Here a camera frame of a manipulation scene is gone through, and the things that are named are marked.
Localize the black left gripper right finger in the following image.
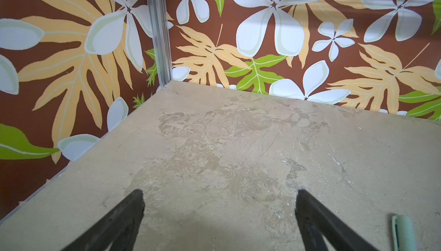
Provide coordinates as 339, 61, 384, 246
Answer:
295, 189, 376, 251

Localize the light green pen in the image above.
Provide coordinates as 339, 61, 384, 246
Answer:
392, 215, 417, 251

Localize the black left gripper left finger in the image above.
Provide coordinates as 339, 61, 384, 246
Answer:
64, 189, 145, 251

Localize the aluminium corner post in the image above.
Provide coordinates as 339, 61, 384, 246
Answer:
147, 0, 172, 88

